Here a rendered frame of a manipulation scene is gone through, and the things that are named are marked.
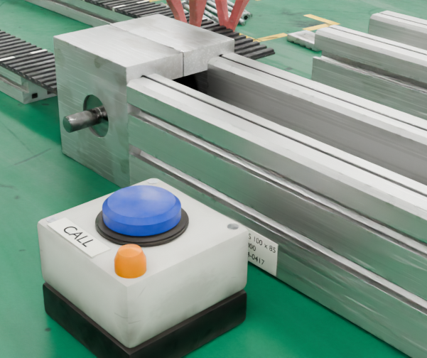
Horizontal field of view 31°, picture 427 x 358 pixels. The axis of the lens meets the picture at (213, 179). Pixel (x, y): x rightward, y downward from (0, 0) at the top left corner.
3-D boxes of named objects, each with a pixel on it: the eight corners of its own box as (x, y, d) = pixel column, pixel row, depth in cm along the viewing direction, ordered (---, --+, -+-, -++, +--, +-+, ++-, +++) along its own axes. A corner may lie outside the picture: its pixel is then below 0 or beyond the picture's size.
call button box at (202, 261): (42, 312, 43) (33, 214, 40) (177, 251, 49) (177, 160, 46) (130, 389, 37) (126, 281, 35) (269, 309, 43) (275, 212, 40)
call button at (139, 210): (88, 231, 40) (86, 197, 39) (148, 207, 43) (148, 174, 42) (135, 263, 38) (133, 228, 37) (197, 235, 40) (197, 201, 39)
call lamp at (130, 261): (108, 268, 36) (106, 246, 35) (133, 256, 37) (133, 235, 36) (127, 282, 35) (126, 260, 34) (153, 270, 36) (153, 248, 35)
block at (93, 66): (34, 161, 60) (23, 42, 55) (160, 121, 67) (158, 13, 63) (102, 204, 54) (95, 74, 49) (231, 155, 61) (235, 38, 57)
